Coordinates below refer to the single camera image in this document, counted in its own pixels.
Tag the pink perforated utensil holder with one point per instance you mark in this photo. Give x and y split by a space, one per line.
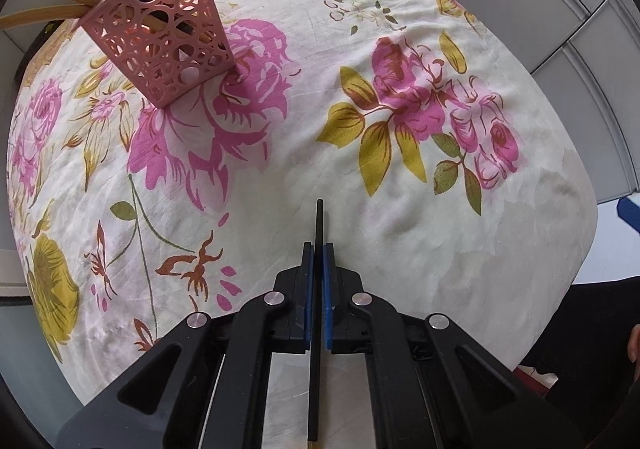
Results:
170 44

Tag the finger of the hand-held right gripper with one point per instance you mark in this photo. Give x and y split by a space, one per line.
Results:
631 211

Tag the red plastic object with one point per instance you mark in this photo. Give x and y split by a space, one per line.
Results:
537 376

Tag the person's right hand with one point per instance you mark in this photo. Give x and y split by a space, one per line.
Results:
635 344

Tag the floral printed blanket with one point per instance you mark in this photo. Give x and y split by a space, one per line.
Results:
400 229

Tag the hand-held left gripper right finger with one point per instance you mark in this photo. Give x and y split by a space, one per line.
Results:
328 309

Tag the person's black trousers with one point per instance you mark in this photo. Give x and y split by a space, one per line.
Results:
585 344

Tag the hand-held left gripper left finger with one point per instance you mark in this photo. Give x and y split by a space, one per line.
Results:
308 309

